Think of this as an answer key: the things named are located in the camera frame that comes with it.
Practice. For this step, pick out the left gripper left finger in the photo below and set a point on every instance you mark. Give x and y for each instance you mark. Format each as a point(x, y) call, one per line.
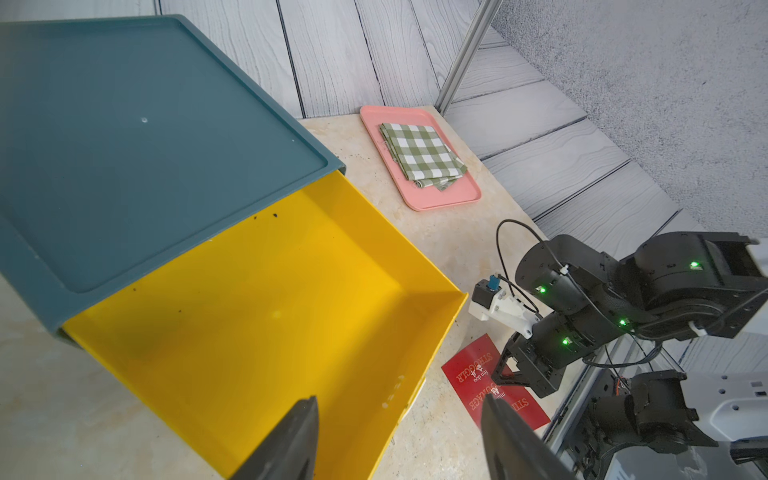
point(289, 451)

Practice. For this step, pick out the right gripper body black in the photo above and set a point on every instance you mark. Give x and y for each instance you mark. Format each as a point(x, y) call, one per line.
point(539, 362)

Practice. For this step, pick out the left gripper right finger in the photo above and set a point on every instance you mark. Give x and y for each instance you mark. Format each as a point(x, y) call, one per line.
point(513, 451)

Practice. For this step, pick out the red postcard english text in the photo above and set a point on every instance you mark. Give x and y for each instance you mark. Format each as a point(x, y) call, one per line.
point(469, 373)

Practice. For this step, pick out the yellow top drawer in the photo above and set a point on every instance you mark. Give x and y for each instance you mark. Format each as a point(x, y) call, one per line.
point(318, 296)

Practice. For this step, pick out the teal drawer cabinet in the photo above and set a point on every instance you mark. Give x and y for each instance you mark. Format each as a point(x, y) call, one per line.
point(126, 142)

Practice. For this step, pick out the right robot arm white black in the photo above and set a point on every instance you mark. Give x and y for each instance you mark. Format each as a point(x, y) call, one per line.
point(675, 286)

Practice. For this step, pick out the pink tray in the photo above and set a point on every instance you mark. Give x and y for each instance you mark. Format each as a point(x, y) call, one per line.
point(463, 191)

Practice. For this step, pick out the green checked cloth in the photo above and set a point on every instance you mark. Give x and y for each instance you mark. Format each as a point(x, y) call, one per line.
point(422, 156)

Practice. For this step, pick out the right aluminium frame post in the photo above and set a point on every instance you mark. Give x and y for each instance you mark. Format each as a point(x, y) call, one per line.
point(468, 25)

